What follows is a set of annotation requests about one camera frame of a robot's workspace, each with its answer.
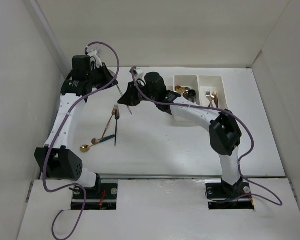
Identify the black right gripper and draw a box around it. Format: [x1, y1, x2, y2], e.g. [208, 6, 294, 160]
[118, 80, 157, 107]

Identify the black spoon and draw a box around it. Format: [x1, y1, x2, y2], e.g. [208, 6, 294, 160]
[187, 89, 197, 98]

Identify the rose gold fork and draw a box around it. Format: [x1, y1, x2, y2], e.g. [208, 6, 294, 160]
[102, 104, 119, 138]

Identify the black handled silver fork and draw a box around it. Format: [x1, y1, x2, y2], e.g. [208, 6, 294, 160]
[114, 108, 120, 146]

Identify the copper brown fork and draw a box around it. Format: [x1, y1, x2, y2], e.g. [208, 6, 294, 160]
[213, 91, 219, 108]

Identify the rose gold spoon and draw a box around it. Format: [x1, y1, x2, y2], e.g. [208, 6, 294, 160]
[91, 138, 97, 145]

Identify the green handled gold spoon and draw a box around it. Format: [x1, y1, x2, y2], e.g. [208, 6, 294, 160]
[80, 134, 115, 153]

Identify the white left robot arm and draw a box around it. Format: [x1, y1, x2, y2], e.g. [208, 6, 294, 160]
[34, 51, 118, 199]

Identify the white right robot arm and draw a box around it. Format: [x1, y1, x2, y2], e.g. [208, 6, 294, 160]
[118, 69, 242, 197]

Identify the white plastic spoon bin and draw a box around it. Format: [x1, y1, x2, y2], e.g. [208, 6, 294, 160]
[173, 75, 201, 105]

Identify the white plastic fork bin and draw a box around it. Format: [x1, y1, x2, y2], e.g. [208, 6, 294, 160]
[198, 75, 228, 109]

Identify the aluminium side rail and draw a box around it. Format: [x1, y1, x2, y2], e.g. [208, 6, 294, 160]
[39, 68, 85, 180]

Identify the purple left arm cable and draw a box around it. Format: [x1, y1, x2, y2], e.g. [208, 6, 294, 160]
[42, 41, 120, 238]

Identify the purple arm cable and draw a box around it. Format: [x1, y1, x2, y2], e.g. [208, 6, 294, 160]
[129, 66, 283, 206]
[42, 41, 120, 238]

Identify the aluminium front rail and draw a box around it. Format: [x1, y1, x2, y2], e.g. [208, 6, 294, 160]
[41, 173, 295, 181]

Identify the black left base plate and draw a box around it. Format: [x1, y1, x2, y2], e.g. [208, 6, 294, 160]
[69, 179, 119, 211]

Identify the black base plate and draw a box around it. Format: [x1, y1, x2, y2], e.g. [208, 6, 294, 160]
[205, 179, 255, 210]
[69, 179, 119, 211]

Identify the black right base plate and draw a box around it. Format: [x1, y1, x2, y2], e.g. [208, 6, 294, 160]
[205, 179, 255, 210]

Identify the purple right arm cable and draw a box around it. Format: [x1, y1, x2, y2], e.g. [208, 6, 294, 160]
[129, 66, 283, 206]

